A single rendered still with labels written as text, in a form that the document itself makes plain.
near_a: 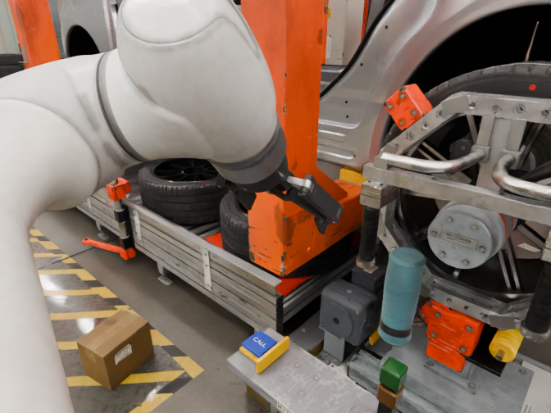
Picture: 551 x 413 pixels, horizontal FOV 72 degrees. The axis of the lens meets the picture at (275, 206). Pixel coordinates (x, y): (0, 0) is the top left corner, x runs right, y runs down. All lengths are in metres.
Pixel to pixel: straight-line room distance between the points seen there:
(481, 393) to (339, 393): 0.57
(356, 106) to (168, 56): 1.30
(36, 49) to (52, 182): 2.41
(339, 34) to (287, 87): 4.90
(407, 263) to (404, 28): 0.82
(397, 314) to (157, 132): 0.85
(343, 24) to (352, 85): 4.36
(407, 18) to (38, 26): 2.04
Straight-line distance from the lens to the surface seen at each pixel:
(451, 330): 1.16
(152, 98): 0.31
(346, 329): 1.40
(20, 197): 0.30
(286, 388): 1.02
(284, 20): 1.02
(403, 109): 1.00
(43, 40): 2.73
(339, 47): 5.91
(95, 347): 1.64
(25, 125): 0.34
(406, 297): 1.02
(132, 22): 0.30
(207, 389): 1.63
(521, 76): 1.01
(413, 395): 1.48
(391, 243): 1.12
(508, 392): 1.50
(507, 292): 1.17
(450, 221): 0.85
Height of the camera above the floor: 1.24
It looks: 24 degrees down
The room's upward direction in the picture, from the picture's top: straight up
